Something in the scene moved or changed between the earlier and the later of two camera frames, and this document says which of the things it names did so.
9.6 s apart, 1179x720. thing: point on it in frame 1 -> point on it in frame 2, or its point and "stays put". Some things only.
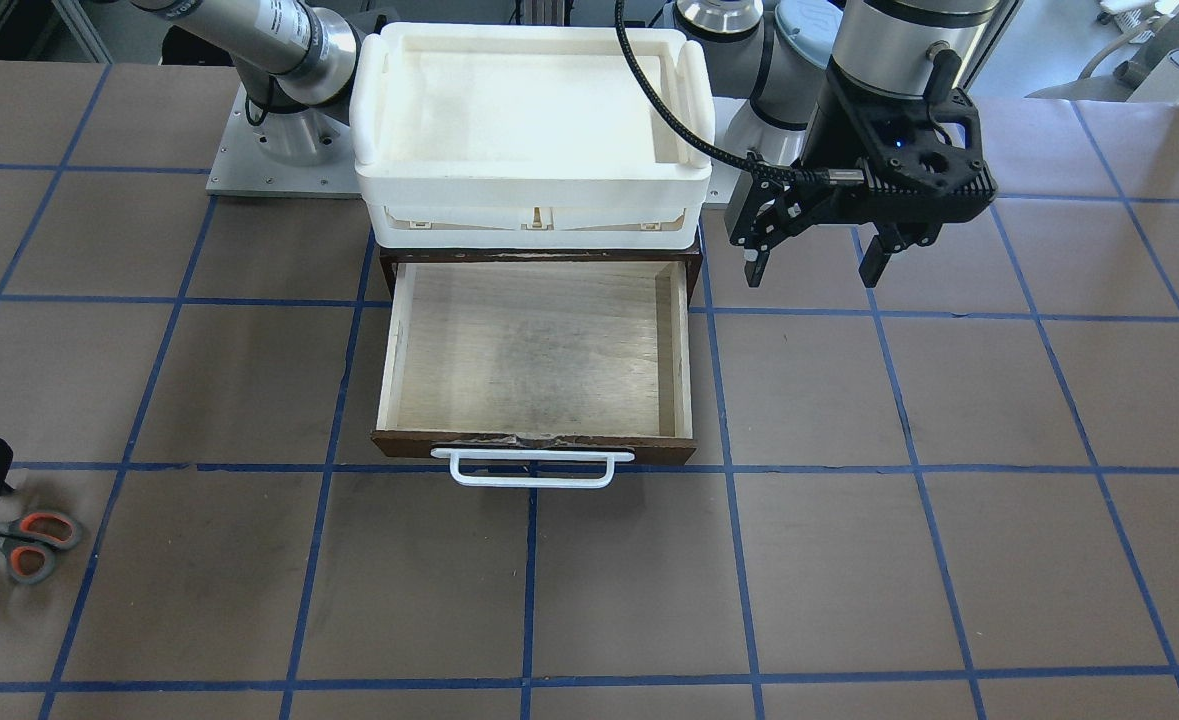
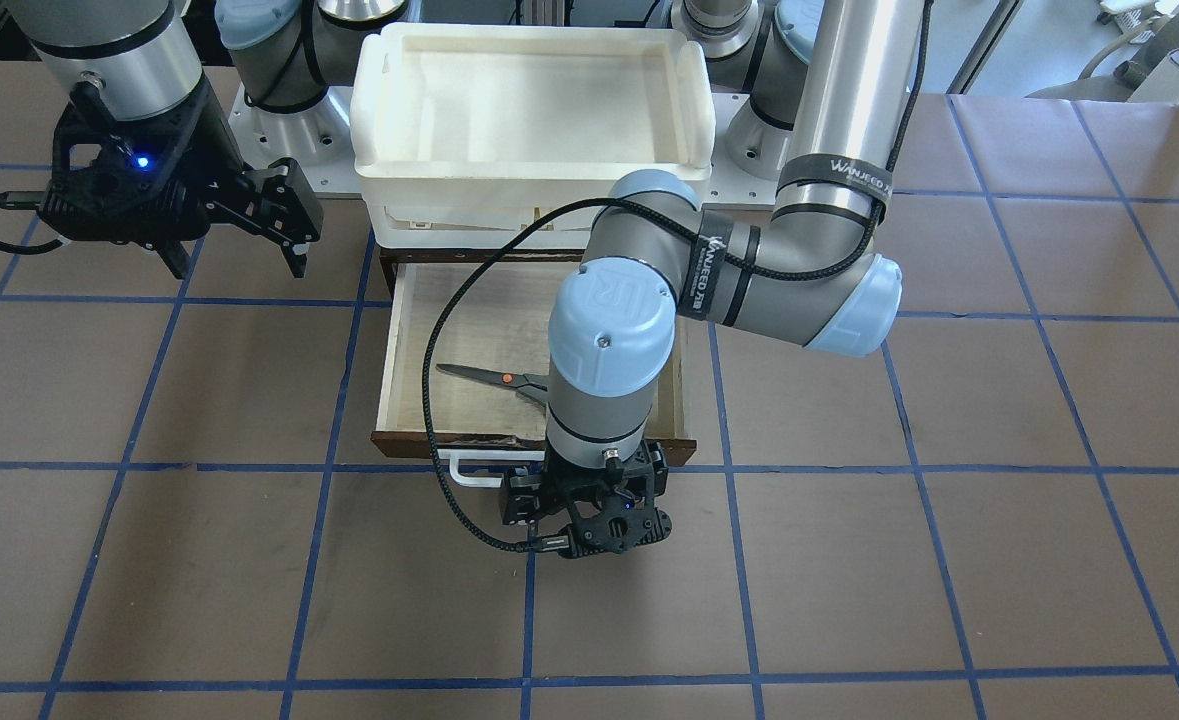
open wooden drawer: x=570 y=350 stays put
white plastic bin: x=531 y=136 stays put
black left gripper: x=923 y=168 -> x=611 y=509
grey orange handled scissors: x=28 y=543 -> x=533 y=386
